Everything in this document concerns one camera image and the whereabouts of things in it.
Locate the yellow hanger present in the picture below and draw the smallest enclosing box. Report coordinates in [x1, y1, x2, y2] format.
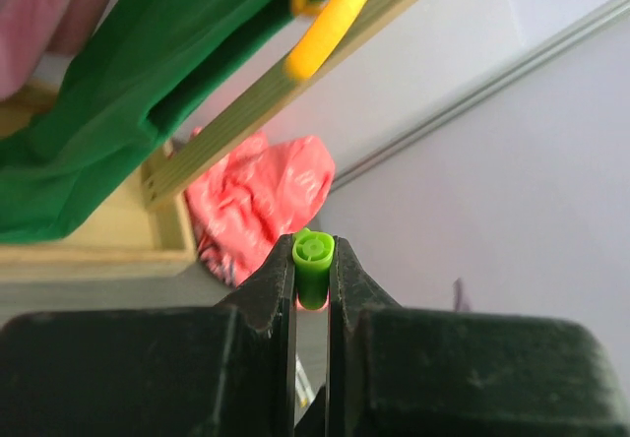
[284, 0, 368, 81]

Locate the coral printed cloth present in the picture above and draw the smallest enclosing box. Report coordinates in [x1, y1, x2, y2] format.
[184, 132, 336, 286]

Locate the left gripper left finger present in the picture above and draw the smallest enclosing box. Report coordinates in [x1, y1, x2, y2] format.
[1, 235, 296, 436]

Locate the pink t-shirt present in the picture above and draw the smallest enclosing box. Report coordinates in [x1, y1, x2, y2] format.
[1, 0, 109, 99]

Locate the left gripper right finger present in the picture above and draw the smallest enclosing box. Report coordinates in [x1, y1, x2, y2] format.
[327, 238, 629, 436]

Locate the green tank top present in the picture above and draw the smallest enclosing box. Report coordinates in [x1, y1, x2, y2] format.
[1, 0, 289, 244]

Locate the wooden clothes rack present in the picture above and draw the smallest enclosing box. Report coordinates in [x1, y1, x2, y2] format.
[1, 0, 418, 282]

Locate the green marker cap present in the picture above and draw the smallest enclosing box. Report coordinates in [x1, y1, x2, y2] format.
[291, 228, 336, 311]

